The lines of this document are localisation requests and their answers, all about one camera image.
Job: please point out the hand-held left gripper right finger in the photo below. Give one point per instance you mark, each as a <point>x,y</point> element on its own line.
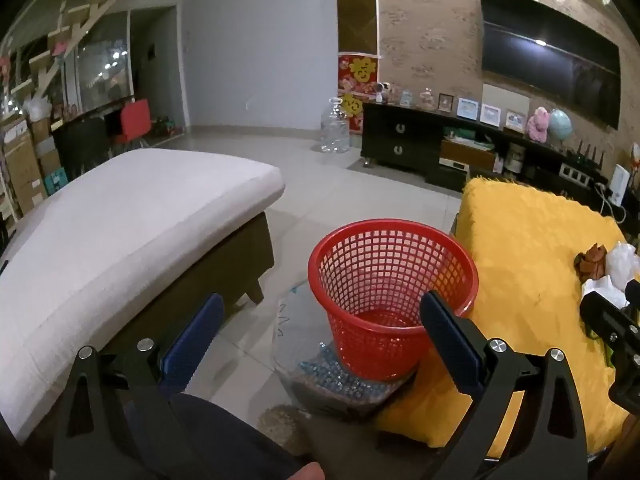
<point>450,345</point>

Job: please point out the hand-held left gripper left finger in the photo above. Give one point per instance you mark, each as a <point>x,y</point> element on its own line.
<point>200,345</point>

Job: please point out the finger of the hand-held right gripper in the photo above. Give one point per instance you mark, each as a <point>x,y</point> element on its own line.
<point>607,317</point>

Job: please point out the white cloth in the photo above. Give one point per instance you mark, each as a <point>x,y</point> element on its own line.
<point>605,287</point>

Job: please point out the white plastic bag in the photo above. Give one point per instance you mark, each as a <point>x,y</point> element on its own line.
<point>622,260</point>

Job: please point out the red plastic mesh basket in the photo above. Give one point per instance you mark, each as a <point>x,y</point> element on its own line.
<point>350,280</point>

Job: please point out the person's dark trouser leg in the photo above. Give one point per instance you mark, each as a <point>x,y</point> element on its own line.
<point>235,435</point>

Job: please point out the yellow fuzzy table cloth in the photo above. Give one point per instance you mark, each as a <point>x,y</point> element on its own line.
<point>525,260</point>

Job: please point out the beige fuzzy mat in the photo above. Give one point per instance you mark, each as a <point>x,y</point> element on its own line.
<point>280,427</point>

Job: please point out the white cushioned bench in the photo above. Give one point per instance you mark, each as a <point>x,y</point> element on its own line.
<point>125,240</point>

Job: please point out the white upright device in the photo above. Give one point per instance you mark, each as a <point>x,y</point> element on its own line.
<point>621,185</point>

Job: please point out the white socket strip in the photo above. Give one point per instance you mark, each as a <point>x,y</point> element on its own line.
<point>580,172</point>

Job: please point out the red white figurine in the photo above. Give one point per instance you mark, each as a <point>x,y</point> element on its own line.
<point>635,162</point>

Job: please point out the black router with antennas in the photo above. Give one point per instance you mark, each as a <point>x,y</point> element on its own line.
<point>585,157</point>

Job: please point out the pale blue globe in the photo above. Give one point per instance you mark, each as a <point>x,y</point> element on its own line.
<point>559,125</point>

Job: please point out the pink plush toy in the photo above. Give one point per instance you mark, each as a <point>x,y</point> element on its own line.
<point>537,124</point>

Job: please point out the black television cabinet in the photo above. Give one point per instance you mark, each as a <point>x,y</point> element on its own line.
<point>395,135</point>

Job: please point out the black chair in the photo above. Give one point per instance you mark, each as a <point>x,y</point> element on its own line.
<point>80,145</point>

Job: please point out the red chair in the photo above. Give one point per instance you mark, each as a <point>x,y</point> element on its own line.
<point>134,120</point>

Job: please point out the clear plastic water jug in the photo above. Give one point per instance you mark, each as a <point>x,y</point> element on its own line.
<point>334,127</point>

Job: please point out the glass jar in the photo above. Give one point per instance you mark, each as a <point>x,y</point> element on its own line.
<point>427,99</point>

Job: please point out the stack of cardboard boxes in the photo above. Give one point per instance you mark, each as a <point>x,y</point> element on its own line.
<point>22,170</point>

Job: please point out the white photo frame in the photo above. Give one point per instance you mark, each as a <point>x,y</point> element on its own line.
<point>490,114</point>
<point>468,108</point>
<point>515,121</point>

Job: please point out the small dark photo frame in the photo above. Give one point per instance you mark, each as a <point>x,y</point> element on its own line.
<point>445,102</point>

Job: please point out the beige wall board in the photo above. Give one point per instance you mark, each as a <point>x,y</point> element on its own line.
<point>505,97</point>

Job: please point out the small white camera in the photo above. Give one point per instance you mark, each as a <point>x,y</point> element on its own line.
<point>384,92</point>

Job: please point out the black wall television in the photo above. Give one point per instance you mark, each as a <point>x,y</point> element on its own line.
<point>540,50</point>

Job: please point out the red festive wall poster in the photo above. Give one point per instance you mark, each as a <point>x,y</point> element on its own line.
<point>357,72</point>

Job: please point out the zigzag wall shelf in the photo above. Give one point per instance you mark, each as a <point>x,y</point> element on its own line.
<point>65,35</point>

